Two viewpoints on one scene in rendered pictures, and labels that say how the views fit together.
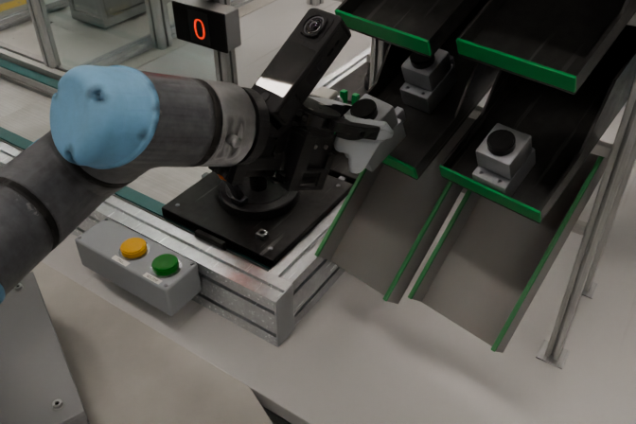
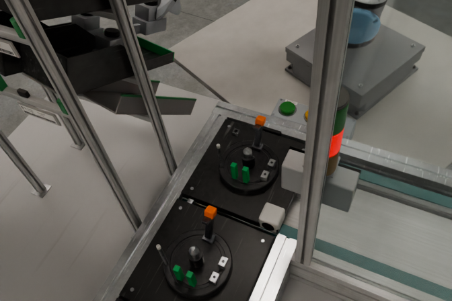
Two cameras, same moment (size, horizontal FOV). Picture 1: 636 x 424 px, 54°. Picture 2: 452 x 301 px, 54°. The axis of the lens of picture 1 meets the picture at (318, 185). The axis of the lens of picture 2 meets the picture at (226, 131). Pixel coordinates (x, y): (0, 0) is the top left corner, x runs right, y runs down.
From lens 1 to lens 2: 1.46 m
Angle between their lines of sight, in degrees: 93
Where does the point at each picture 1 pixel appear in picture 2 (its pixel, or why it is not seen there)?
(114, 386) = (295, 93)
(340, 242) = (183, 112)
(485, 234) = not seen: hidden behind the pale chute
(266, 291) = (224, 105)
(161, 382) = (274, 99)
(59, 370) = (307, 57)
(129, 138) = not seen: outside the picture
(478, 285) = not seen: hidden behind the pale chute
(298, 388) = (208, 107)
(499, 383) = (111, 124)
